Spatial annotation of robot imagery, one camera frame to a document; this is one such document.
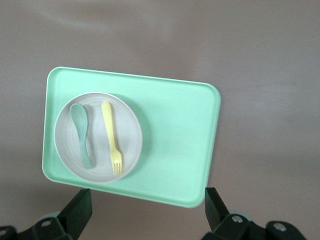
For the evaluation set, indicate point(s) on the yellow plastic fork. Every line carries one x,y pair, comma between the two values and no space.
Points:
110,127

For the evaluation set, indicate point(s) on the teal plastic spoon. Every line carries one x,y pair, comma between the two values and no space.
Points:
80,120

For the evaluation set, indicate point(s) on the beige round plate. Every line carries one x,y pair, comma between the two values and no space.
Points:
97,142

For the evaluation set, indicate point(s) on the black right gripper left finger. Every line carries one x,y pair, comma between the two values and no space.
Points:
72,220

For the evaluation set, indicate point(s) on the light green rectangular tray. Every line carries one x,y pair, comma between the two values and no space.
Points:
175,137

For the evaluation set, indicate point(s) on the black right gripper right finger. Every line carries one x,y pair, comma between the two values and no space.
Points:
225,225

